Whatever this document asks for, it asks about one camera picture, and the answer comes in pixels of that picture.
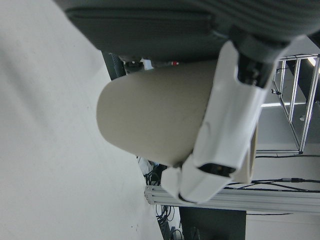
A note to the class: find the aluminium frame rack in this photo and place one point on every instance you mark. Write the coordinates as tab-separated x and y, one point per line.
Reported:
293	100

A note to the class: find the dark grey column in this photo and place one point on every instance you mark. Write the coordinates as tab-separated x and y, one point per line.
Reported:
212	225

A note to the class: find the beige paper cup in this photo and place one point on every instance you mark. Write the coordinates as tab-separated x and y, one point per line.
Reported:
150	112

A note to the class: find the left white grey robot hand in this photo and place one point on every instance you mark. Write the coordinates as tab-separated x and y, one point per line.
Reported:
232	125

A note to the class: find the aluminium extrusion beam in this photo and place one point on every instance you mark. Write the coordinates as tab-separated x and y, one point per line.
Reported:
250	200

